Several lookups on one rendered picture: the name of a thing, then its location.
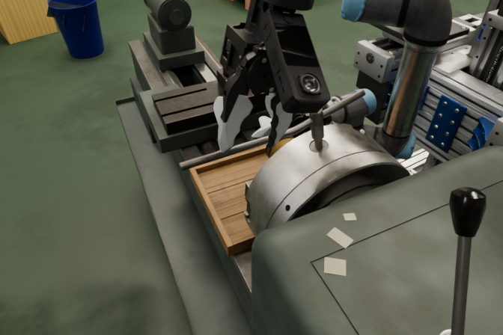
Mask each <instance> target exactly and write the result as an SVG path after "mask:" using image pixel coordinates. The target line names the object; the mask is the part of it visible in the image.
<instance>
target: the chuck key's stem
mask: <svg viewBox="0 0 503 335"><path fill-rule="evenodd" d="M309 117H310V118H311V119H312V120H313V121H314V125H312V126H311V137H312V138H313V139H314V147H315V148H316V149H317V150H320V149H322V148H323V147H324V146H323V138H324V125H323V108H321V109H320V110H319V111H318V112H317V113H311V114H309Z"/></svg>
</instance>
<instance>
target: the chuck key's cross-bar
mask: <svg viewBox="0 0 503 335"><path fill-rule="evenodd" d="M363 96H365V91H364V90H362V89H361V90H359V91H357V92H356V93H354V94H352V95H350V96H348V97H347V98H345V99H343V100H341V101H340V102H337V103H336V104H334V105H332V106H331V107H329V108H327V109H325V110H324V111H323V119H324V118H326V117H328V116H329V115H331V114H333V113H335V112H336V111H338V110H340V109H342V108H343V107H345V106H347V105H349V104H350V103H352V102H354V101H356V100H357V99H360V98H361V97H363ZM312 125H314V121H313V120H312V119H311V118H309V119H307V120H306V121H304V122H302V123H300V124H299V125H297V126H294V127H293V128H290V129H288V130H287V131H286V132H285V133H284V135H283V136H282V137H281V139H283V138H287V137H290V136H292V135H295V134H297V133H299V132H301V131H303V130H304V129H307V128H308V127H309V126H312ZM281 139H280V140H281ZM268 143H269V136H268V135H267V136H264V137H262V138H258V139H254V140H252V141H248V142H245V143H242V144H238V145H236V146H233V147H232V148H231V149H229V151H227V152H226V153H222V152H221V151H220V150H219V151H216V152H214V153H209V154H206V155H204V156H200V157H197V158H194V159H190V160H187V161H184V162H181V163H179V169H180V170H181V171H183V170H187V169H190V168H193V167H197V166H199V165H203V164H206V163H208V162H212V161H215V160H218V159H222V158H224V157H227V156H231V155H233V154H236V153H241V152H243V151H246V150H250V149H252V148H255V147H259V146H262V145H264V144H268Z"/></svg>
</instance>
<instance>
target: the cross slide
mask: <svg viewBox="0 0 503 335"><path fill-rule="evenodd" d="M223 92H224V89H223V88H222V86H221V85H220V84H219V83H218V79H217V80H214V81H211V82H205V83H201V84H195V85H192V86H188V87H182V88H178V89H175V90H169V91H166V92H164V93H163V92H161V93H156V94H152V98H153V105H154V107H155V109H156V112H157V114H158V115H159V118H160V120H161V122H162V125H163V126H164V128H165V130H166V132H167V135H171V134H174V133H177V132H182V131H186V130H188V129H194V128H197V127H199V126H205V125H208V124H211V123H216V122H217V119H216V116H215V113H214V110H213V105H214V102H215V100H216V98H217V97H218V96H223ZM264 109H266V106H262V107H259V108H254V109H252V110H251V112H250V113H253V112H256V111H261V110H264Z"/></svg>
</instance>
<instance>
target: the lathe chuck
mask: <svg viewBox="0 0 503 335"><path fill-rule="evenodd" d="M360 132H361V133H360ZM360 132H358V131H356V130H355V129H354V128H353V126H352V125H350V124H344V123H338V124H331V125H327V126H324V138H323V141H325V142H327V144H328V145H329V148H328V149H327V150H326V151H324V152H322V153H314V152H312V151H311V150H310V144H311V143H312V142H313V141H314V139H313V138H312V137H311V131H308V132H306V133H304V134H302V135H300V136H298V137H296V138H294V139H293V140H292V141H290V142H288V143H287V144H285V145H284V146H283V147H282V148H281V149H279V150H278V151H277V152H276V153H274V154H273V155H272V156H271V157H270V158H269V159H268V160H267V161H266V163H265V164H264V165H263V166H262V168H261V169H260V170H259V171H258V172H257V174H256V176H255V177H254V179H253V180H252V182H251V185H250V186H249V189H248V191H247V194H246V198H245V199H246V202H249V203H250V208H251V213H250V218H249V214H248V213H247V211H244V216H245V220H246V223H247V224H248V226H249V228H250V230H251V231H252V233H253V235H254V237H255V238H256V237H257V235H258V234H259V233H261V232H263V231H264V230H266V229H267V226H268V224H269V222H270V220H271V218H272V216H273V215H274V213H275V211H276V210H277V208H278V207H279V206H280V205H281V203H282V202H283V201H284V200H285V198H286V197H287V196H288V195H289V194H290V193H291V192H292V191H293V190H294V189H295V188H296V187H297V186H298V185H300V184H301V183H302V182H303V181H305V180H306V179H307V178H309V176H311V175H312V174H314V173H315V172H317V171H318V170H320V169H321V168H324V167H325V166H327V165H329V164H331V163H333V162H335V161H337V160H339V159H342V158H343V157H346V156H350V155H352V154H356V153H363V152H369V151H377V152H383V153H387V154H389V155H391V154H390V153H388V152H387V151H386V150H385V149H384V148H383V147H382V146H381V145H379V144H378V143H377V142H376V141H375V140H374V139H373V138H372V137H371V136H370V135H369V134H368V133H367V132H365V131H364V130H363V129H361V130H360Z"/></svg>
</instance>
